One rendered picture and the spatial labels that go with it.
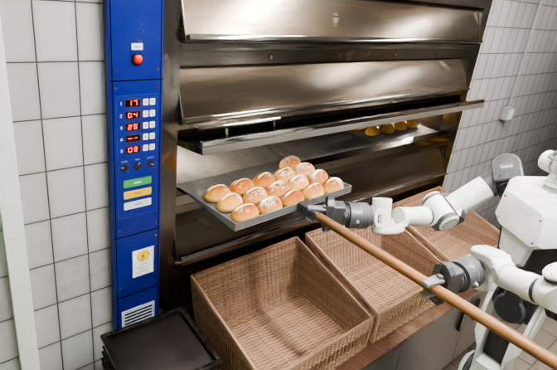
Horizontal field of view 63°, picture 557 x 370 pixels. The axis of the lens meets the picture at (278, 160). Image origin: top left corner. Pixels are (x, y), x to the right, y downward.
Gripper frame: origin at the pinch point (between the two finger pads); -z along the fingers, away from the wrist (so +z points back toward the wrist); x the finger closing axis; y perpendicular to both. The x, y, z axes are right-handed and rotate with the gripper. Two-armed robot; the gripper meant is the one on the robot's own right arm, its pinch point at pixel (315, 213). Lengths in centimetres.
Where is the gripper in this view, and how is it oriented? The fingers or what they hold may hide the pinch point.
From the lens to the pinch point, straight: 152.1
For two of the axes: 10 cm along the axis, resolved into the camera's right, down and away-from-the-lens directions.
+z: 9.9, 0.6, 1.4
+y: 1.1, 4.0, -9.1
